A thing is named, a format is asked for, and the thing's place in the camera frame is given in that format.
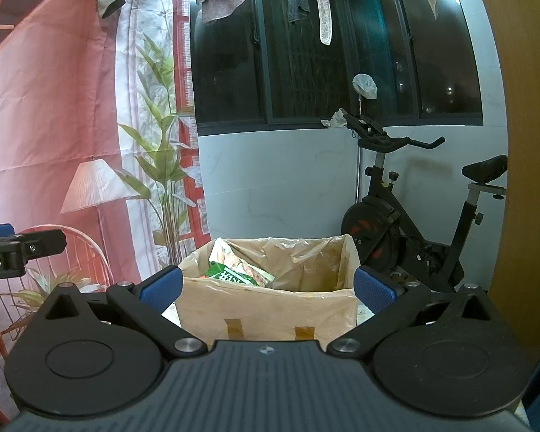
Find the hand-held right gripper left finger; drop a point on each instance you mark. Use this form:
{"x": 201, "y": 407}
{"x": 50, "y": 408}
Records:
{"x": 164, "y": 285}

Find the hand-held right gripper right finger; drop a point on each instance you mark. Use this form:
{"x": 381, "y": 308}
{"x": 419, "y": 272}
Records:
{"x": 371, "y": 290}

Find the green snack bag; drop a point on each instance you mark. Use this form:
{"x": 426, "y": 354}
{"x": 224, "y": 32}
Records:
{"x": 231, "y": 274}

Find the taped cardboard box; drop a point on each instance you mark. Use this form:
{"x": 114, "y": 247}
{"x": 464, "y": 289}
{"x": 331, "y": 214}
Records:
{"x": 261, "y": 310}

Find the black exercise bike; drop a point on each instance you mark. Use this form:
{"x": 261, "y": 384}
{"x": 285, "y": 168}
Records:
{"x": 369, "y": 229}

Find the printed red backdrop cloth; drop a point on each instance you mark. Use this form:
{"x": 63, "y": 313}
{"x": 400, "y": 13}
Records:
{"x": 49, "y": 99}

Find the white crumpled tissue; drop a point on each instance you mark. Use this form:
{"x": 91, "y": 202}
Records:
{"x": 335, "y": 120}

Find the white plastic bag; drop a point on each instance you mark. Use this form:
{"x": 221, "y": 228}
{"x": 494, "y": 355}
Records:
{"x": 365, "y": 85}

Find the wooden door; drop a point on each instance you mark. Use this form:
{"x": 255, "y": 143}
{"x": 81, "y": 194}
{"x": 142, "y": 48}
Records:
{"x": 526, "y": 144}

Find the dark window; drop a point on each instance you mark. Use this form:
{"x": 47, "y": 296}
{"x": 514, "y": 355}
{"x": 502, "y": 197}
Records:
{"x": 297, "y": 76}

